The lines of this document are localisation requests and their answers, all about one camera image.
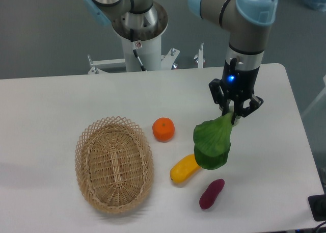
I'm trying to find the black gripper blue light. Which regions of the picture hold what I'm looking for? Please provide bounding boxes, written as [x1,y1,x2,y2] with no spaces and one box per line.
[209,58,264,123]

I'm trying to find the green leafy vegetable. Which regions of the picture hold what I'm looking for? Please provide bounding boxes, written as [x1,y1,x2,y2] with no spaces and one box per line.
[193,112,233,170]

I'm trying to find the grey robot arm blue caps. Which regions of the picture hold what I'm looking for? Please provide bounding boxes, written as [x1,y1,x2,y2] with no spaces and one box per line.
[83,0,278,120]

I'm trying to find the orange tangerine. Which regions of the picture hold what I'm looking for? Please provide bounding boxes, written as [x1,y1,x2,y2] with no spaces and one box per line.
[152,117,175,142]

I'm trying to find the yellow mango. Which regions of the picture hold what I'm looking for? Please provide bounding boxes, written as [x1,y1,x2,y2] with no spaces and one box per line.
[170,154,201,184]

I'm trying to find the purple sweet potato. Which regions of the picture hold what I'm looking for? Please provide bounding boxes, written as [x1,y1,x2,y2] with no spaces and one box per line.
[199,179,225,210]

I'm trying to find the black device at table edge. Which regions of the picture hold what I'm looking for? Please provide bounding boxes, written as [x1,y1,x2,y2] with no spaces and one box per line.
[308,194,325,222]

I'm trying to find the woven wicker basket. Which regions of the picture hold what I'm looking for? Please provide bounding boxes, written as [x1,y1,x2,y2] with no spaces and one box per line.
[75,116,154,214]

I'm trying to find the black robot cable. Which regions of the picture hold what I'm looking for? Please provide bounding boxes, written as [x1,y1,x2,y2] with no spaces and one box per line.
[129,28,148,72]

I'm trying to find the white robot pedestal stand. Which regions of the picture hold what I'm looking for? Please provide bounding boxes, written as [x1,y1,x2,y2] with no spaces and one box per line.
[84,0,180,74]

